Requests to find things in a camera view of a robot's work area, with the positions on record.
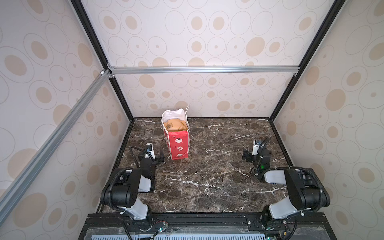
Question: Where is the red white paper gift bag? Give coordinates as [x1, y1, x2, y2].
[162, 106, 190, 161]

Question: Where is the brown snack packet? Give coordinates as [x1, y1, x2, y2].
[164, 119, 189, 132]

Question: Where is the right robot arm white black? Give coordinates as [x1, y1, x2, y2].
[242, 144, 331, 229]

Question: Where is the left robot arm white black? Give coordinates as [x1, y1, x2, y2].
[100, 154, 164, 223]

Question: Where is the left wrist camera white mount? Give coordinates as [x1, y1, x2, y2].
[145, 143, 156, 161]

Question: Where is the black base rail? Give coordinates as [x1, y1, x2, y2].
[79, 213, 337, 240]

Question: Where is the left slanted aluminium frame bar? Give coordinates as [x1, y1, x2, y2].
[1, 70, 111, 224]

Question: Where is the horizontal aluminium frame bar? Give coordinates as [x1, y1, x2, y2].
[111, 66, 300, 75]

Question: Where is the right black corner post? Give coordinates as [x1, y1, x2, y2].
[270, 0, 346, 122]

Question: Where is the black corner post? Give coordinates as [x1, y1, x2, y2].
[270, 0, 346, 122]
[70, 0, 135, 122]

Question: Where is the left black corner post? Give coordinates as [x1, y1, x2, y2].
[70, 0, 135, 122]

